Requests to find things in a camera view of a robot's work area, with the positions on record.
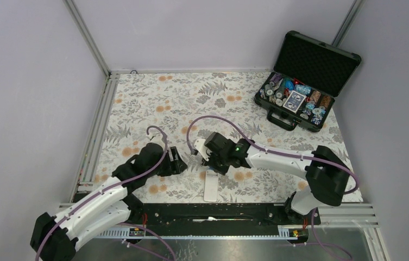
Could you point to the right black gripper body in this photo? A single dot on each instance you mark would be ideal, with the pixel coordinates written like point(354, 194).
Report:
point(218, 162)

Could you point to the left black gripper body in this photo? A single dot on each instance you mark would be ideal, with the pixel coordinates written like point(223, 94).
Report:
point(168, 167)

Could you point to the white remote control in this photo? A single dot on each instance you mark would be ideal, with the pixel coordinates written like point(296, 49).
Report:
point(210, 186)

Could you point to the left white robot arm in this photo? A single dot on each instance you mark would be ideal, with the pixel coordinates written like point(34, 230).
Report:
point(60, 236)

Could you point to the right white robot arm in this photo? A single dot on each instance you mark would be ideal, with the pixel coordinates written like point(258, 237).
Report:
point(325, 174)

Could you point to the floral table mat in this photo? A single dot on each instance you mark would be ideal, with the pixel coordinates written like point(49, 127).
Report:
point(187, 106)

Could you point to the blue playing card deck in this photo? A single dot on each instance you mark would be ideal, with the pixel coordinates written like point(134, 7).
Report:
point(294, 101)

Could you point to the black poker chip case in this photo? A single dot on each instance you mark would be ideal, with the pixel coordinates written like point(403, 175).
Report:
point(310, 67)

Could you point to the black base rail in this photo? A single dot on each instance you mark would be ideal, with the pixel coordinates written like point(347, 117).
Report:
point(217, 219)

